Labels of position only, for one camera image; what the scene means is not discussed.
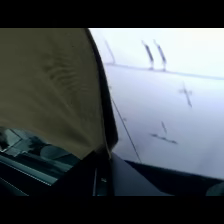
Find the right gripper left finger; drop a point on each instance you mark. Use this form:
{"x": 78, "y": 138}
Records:
{"x": 78, "y": 181}

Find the silver frame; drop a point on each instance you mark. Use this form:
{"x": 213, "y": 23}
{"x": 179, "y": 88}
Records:
{"x": 30, "y": 170}

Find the olive green garment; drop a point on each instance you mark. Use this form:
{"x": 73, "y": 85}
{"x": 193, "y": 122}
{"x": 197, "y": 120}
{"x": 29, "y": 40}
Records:
{"x": 50, "y": 86}

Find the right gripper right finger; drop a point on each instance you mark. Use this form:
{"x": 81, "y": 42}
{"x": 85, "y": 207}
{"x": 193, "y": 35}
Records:
{"x": 130, "y": 181}

